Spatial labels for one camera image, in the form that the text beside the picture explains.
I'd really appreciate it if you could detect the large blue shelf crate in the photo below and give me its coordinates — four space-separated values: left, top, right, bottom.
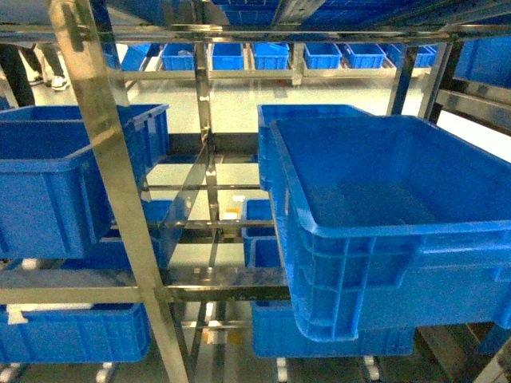
268 116 510 342

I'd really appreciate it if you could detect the blue crate left shelf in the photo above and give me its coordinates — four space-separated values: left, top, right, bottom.
0 104 171 259

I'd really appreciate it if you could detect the stainless steel shelf rack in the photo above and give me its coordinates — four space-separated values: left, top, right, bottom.
1 1 510 381

